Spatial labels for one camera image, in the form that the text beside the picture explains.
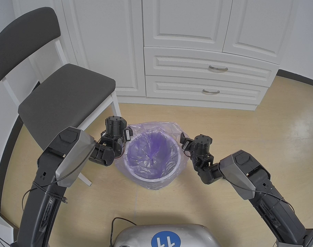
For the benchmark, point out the pale grey trash bin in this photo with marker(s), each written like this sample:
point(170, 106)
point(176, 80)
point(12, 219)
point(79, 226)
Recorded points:
point(156, 184)

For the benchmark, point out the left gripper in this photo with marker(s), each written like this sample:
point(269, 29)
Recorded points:
point(127, 135)

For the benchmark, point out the white wardrobe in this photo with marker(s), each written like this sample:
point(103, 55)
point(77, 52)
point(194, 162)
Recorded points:
point(187, 14)

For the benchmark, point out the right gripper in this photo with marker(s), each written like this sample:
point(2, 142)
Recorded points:
point(188, 144)

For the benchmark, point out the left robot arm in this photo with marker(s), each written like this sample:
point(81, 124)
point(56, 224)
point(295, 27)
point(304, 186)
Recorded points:
point(69, 148)

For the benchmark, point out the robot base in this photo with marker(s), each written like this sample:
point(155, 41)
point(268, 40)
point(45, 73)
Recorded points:
point(136, 237)

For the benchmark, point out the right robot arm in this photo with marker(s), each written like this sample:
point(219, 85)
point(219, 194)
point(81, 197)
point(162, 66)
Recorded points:
point(244, 171)

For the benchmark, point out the grey padded white chair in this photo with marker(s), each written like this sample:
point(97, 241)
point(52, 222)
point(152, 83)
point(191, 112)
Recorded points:
point(25, 32)

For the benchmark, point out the purple plastic bag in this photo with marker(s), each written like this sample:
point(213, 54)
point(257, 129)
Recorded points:
point(151, 143)

